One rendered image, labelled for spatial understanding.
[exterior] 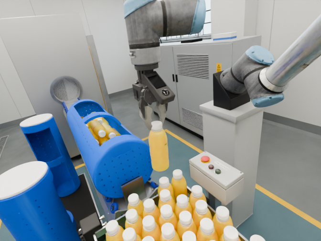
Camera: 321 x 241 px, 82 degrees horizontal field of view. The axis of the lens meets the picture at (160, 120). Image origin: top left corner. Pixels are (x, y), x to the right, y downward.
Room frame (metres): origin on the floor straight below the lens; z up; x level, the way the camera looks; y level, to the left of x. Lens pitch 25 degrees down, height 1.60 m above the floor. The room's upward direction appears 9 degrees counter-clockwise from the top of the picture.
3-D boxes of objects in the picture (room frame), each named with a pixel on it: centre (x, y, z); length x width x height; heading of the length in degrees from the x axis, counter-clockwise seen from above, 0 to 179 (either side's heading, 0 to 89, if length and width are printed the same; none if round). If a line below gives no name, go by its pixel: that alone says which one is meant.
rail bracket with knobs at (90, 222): (0.49, 0.32, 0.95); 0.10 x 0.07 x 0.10; 119
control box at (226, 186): (0.59, -0.19, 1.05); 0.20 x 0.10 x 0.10; 29
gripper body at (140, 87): (0.59, 0.02, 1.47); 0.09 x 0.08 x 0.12; 29
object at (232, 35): (2.37, -0.91, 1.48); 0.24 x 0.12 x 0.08; 36
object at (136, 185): (0.63, 0.17, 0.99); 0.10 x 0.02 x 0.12; 119
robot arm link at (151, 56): (0.58, 0.02, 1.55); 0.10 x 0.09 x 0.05; 119
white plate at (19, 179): (0.80, 0.78, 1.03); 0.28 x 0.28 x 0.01
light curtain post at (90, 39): (2.10, 0.59, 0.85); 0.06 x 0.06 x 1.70; 29
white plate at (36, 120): (1.70, 1.19, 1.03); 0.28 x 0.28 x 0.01
